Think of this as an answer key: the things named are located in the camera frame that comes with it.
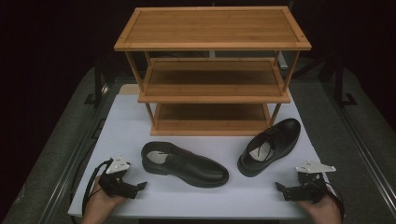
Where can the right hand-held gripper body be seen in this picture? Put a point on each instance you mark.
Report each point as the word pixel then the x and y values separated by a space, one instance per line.
pixel 308 191

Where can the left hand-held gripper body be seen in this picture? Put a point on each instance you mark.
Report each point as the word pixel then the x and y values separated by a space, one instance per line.
pixel 116 186

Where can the black leather shoe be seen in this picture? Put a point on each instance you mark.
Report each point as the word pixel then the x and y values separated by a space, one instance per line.
pixel 190 169
pixel 280 137

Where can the wooden three-tier shoe rack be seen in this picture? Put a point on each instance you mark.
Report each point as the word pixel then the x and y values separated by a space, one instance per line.
pixel 211 28

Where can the person's left hand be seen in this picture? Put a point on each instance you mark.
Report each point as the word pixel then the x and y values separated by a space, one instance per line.
pixel 98 207

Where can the person's right hand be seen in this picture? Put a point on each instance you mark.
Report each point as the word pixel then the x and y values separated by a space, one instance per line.
pixel 325 213

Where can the white table cover sheet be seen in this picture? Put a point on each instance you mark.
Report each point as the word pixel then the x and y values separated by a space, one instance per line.
pixel 186 202

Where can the wooden board under sheet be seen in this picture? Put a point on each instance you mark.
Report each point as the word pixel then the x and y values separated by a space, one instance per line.
pixel 129 89

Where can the black metal stand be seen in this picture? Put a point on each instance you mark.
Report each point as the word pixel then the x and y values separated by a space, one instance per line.
pixel 97 84
pixel 339 84

